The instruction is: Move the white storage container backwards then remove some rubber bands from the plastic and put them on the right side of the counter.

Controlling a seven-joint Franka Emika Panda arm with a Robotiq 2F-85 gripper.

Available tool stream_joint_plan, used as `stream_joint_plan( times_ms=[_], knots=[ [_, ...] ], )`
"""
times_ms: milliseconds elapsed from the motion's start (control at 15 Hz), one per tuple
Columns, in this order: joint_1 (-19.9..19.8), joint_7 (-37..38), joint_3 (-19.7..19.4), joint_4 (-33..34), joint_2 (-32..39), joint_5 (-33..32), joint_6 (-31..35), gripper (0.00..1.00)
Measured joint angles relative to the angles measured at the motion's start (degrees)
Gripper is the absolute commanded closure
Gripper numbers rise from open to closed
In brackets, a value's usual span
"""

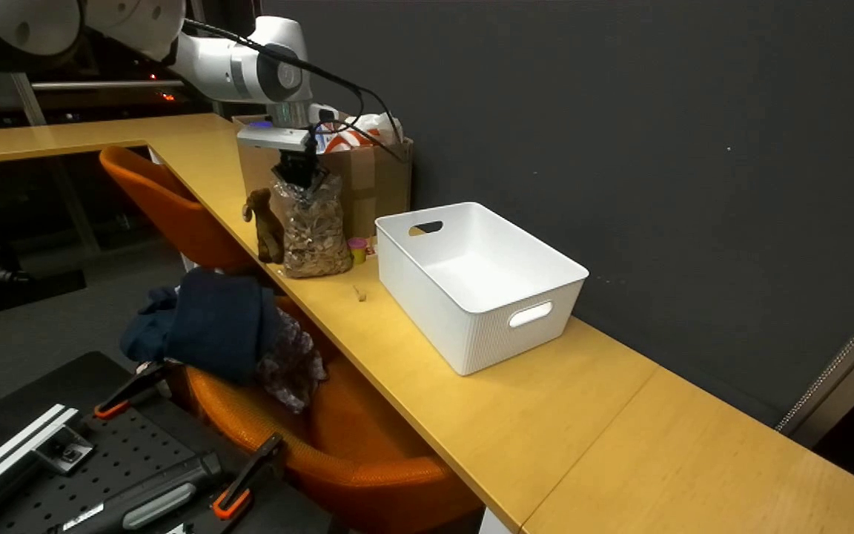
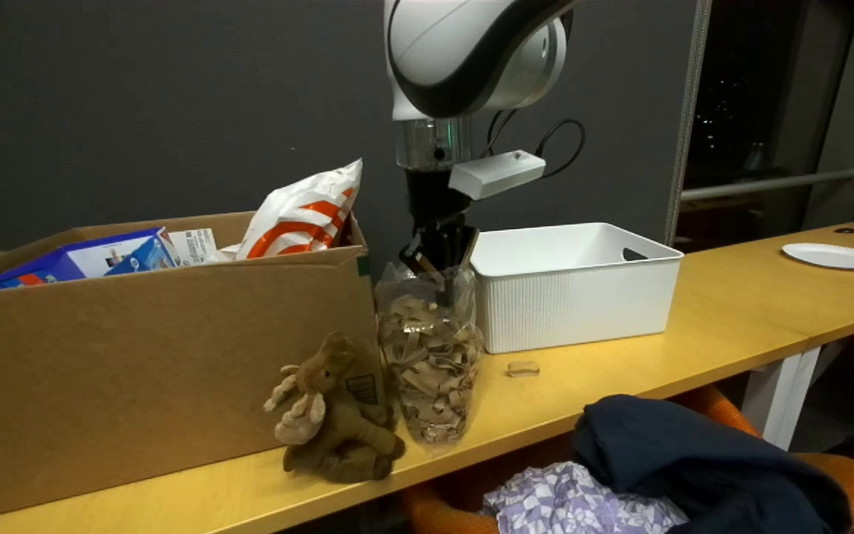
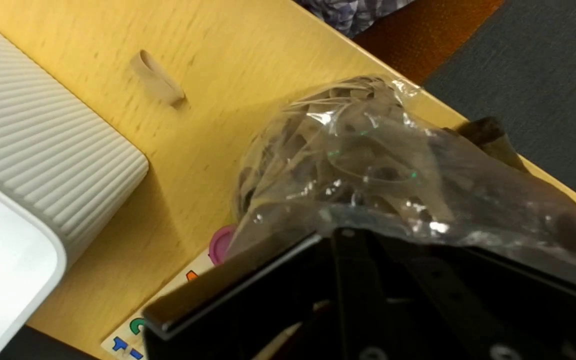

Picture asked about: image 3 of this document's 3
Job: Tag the clear bag of rubber bands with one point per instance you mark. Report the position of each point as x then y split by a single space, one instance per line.
369 160

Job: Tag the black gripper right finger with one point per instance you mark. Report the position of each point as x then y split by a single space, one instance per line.
500 313

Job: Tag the orange chair with clothes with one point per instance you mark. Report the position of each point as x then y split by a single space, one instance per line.
428 32

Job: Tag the tan rubber band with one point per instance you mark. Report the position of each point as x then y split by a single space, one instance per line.
158 79

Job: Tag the white plastic storage container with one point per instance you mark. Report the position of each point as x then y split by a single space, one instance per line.
41 160

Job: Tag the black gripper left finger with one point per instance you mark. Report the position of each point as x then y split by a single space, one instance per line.
249 307

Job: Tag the purple floral cloth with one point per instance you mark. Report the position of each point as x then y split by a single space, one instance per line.
354 13

